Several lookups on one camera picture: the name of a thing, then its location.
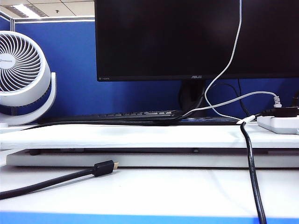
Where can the white round desk fan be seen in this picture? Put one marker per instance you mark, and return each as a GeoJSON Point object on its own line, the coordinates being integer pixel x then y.
{"type": "Point", "coordinates": [23, 63]}

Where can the black monitor stand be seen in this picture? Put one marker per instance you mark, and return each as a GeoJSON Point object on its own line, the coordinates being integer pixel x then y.
{"type": "Point", "coordinates": [191, 93]}

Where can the ceiling light panel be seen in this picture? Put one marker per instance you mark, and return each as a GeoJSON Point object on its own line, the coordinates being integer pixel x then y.
{"type": "Point", "coordinates": [23, 10]}

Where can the black ASUS computer monitor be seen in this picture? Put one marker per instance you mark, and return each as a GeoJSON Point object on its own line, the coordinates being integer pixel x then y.
{"type": "Point", "coordinates": [163, 35]}

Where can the black computer keyboard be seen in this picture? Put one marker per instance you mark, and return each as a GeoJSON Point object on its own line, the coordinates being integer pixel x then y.
{"type": "Point", "coordinates": [140, 114]}

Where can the black plug adapter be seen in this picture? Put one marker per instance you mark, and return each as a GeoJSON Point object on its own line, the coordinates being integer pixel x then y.
{"type": "Point", "coordinates": [285, 111]}

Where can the white flat board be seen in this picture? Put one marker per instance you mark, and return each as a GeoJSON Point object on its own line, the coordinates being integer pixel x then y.
{"type": "Point", "coordinates": [163, 161]}

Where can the white raised desk shelf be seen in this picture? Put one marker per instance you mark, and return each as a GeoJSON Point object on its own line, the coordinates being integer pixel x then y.
{"type": "Point", "coordinates": [149, 140]}

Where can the blue office partition panel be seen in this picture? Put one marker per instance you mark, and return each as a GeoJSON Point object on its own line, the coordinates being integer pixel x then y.
{"type": "Point", "coordinates": [74, 70]}

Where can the white power strip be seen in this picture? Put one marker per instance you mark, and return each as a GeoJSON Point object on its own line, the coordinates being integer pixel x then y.
{"type": "Point", "coordinates": [280, 123]}

